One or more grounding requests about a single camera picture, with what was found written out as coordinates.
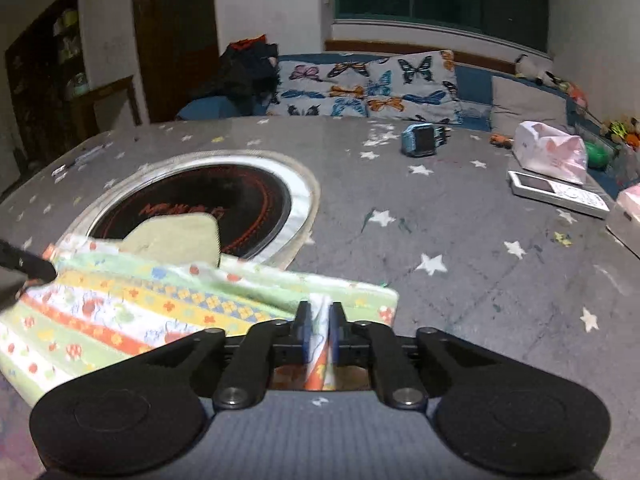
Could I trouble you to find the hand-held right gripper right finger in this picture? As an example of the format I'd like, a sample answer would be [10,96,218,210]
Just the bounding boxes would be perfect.
[327,301,543,409]

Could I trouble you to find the yellow and brown plush toys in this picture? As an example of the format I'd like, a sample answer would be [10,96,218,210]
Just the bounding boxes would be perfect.
[600,116,640,149]

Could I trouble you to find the butterfly print pillow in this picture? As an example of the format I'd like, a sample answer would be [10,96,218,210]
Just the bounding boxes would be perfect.
[367,51,464,125]
[267,57,382,117]

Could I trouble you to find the black pen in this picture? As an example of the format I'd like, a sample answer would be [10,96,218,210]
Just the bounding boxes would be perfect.
[52,144,114,179]

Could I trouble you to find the dark wooden shelf cabinet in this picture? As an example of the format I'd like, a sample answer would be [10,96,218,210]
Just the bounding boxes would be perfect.
[5,0,97,177]

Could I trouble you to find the round built-in induction cooker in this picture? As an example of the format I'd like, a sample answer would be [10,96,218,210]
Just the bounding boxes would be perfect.
[65,151,322,272]

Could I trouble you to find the grey pillow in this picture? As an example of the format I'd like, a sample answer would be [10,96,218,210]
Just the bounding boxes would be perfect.
[491,75,573,128]

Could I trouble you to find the green ball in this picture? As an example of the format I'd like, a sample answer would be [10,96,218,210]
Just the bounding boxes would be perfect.
[585,141,612,170]

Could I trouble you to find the blue sofa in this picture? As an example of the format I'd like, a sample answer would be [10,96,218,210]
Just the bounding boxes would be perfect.
[175,52,621,186]

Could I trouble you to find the pink tissue pack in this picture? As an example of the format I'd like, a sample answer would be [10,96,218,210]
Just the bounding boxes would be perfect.
[606,189,640,256]
[512,121,588,186]

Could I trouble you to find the printed child jacket corduroy lining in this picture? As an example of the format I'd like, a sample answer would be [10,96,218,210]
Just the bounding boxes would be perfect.
[0,212,401,408]

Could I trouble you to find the grey star-print tablecloth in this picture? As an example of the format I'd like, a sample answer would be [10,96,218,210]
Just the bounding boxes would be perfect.
[0,115,640,480]

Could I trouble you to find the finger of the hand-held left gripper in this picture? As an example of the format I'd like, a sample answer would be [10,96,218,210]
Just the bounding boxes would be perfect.
[0,239,59,282]

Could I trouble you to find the white phone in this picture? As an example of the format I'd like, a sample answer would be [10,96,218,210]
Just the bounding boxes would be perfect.
[507,170,611,219]

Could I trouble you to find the pile of dark clothes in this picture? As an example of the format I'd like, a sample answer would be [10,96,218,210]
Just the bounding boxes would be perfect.
[192,35,281,116]

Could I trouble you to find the blue smartwatch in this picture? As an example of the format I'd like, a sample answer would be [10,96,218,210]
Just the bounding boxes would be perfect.
[401,123,453,158]

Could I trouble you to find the clear plastic box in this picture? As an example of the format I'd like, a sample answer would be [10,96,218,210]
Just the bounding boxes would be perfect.
[612,145,640,192]

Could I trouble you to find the brown wooden door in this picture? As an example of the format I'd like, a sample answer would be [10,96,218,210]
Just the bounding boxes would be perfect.
[131,0,221,124]

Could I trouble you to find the wooden side table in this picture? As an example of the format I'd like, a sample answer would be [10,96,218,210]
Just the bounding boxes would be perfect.
[67,75,144,137]

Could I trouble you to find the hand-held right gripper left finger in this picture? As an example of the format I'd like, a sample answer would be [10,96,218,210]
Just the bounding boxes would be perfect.
[95,301,314,412]

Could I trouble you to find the panda plush toy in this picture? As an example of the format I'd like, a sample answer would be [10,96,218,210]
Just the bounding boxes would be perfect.
[515,54,564,86]

